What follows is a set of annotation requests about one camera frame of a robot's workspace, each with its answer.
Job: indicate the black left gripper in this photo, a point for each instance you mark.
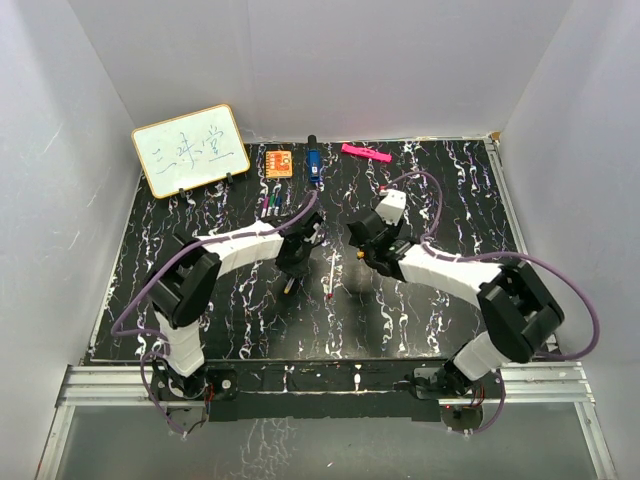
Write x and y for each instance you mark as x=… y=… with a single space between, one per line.
x=297 y=269

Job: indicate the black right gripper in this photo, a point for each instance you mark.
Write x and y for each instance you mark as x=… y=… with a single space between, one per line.
x=393 y=229

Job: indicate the white pen red tip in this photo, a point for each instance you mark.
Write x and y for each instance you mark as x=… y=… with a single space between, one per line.
x=330 y=291

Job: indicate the white pen purple tip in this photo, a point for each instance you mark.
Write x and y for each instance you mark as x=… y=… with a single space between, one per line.
x=265 y=206

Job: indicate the white pen blue tip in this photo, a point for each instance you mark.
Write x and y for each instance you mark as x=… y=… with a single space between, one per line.
x=277 y=205

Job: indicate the white pen green tip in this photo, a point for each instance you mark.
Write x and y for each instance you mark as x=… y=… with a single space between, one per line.
x=270 y=205

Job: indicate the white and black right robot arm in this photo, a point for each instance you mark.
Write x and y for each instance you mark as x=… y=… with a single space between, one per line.
x=518 y=310

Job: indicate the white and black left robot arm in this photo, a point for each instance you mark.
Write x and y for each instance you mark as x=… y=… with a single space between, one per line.
x=182 y=294

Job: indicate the orange notebook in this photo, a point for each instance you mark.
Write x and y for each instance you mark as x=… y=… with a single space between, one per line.
x=278 y=164

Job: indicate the pink plastic clip bar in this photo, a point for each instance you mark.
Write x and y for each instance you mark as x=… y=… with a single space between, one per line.
x=366 y=153

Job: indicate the blue whiteboard eraser marker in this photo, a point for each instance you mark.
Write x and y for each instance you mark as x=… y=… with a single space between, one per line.
x=313 y=160

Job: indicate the small wood-framed whiteboard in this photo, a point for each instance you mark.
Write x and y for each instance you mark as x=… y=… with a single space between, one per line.
x=190 y=151

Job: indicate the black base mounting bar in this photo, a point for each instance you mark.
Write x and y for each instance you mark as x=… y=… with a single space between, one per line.
x=335 y=389

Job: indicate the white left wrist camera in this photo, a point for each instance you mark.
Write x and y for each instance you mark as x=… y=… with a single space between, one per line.
x=312 y=233

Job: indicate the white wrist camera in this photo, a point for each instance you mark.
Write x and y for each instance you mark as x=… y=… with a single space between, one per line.
x=312 y=233
x=391 y=206

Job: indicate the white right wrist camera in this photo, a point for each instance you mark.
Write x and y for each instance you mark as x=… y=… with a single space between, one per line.
x=391 y=206

